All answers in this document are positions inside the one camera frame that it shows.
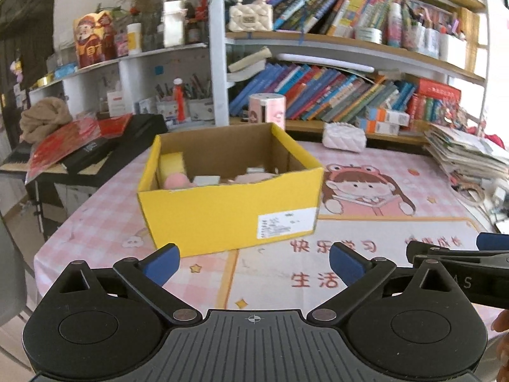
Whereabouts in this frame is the pink handheld fan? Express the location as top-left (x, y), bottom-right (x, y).
top-left (163, 173), bottom-right (196, 190)

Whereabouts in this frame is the white power adapter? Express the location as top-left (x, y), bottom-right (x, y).
top-left (192, 175), bottom-right (221, 186)

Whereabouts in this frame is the yellow tape roll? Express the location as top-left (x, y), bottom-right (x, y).
top-left (158, 152), bottom-right (186, 185)

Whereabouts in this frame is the pink plush pig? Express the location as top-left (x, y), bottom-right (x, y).
top-left (231, 173), bottom-right (276, 185)

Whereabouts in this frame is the white staples box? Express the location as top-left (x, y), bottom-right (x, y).
top-left (246, 166), bottom-right (266, 174)

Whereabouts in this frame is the person right hand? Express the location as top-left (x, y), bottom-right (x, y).
top-left (491, 309), bottom-right (509, 382)

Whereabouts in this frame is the yellow cardboard box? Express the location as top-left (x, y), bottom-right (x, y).
top-left (137, 123), bottom-right (324, 257)

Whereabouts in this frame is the stack of papers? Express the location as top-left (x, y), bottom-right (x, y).
top-left (424, 124), bottom-right (508, 180)

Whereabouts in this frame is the orange white box lower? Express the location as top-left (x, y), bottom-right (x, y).
top-left (355, 117), bottom-right (400, 135)

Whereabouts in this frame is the orange white box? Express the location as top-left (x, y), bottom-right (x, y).
top-left (355, 117), bottom-right (400, 135)
top-left (366, 107), bottom-right (411, 127)

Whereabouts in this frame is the white quilted handbag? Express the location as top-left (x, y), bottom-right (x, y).
top-left (322, 123), bottom-right (367, 153)

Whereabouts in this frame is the orange white box upper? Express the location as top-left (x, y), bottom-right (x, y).
top-left (366, 107), bottom-right (411, 127)

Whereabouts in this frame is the black keyboard case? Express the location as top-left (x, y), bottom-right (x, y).
top-left (52, 114), bottom-right (167, 187)

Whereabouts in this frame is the red thick dictionary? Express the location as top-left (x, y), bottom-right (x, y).
top-left (413, 78), bottom-right (462, 103)

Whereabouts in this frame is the red plastic bag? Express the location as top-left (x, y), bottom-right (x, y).
top-left (25, 113), bottom-right (133, 184)

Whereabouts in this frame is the brown folded cloth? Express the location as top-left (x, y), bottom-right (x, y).
top-left (20, 97), bottom-right (73, 144)

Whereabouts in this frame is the pink cylindrical pen holder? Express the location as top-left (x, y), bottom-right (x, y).
top-left (248, 93), bottom-right (286, 129)

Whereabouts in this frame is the wooden bookshelf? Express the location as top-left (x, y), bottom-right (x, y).
top-left (208, 0), bottom-right (487, 126)

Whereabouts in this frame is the fortune god figure box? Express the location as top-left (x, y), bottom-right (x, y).
top-left (73, 11), bottom-right (116, 68)

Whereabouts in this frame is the cream quilted handbag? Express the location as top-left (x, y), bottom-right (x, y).
top-left (228, 0), bottom-right (274, 33)

